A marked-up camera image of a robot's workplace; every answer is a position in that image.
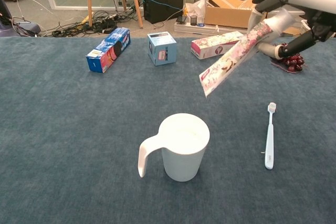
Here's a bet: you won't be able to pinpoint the floral toothpaste tube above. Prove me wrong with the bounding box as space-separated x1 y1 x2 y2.
198 8 299 99

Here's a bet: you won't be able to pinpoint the light blue toothbrush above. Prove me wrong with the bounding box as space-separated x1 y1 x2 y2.
264 102 277 170

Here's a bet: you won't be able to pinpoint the floral toothpaste carton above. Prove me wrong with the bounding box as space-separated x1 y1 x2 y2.
191 30 246 60

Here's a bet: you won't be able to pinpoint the white plastic basket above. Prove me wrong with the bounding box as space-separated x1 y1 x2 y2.
300 19 316 38

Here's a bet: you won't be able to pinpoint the flat cardboard piece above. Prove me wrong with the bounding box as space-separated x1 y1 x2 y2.
279 27 301 37

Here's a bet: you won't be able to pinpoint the red grape bunch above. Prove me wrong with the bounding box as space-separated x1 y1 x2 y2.
270 50 305 73

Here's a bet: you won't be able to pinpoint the white plastic bag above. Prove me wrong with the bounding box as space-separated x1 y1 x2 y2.
183 0 208 24

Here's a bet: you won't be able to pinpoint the aluminium profile rails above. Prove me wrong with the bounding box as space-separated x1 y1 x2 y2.
174 22 267 38

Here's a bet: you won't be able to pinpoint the small light blue carton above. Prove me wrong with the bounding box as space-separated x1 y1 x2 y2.
147 31 177 67

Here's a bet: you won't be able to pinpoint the blue cookie box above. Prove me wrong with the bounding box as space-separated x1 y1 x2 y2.
86 27 131 73

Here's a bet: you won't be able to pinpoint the blue table cloth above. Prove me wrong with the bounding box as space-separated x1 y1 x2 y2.
0 36 336 224

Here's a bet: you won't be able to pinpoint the dark blue rounded machine base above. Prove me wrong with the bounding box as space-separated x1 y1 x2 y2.
0 0 41 38

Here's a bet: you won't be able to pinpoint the blue network cable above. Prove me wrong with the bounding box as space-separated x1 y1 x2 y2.
143 0 184 13

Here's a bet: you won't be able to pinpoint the white mug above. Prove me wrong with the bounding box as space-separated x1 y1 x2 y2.
138 113 211 182

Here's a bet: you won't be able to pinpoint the tangle of black cables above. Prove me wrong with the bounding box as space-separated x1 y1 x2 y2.
43 8 144 38

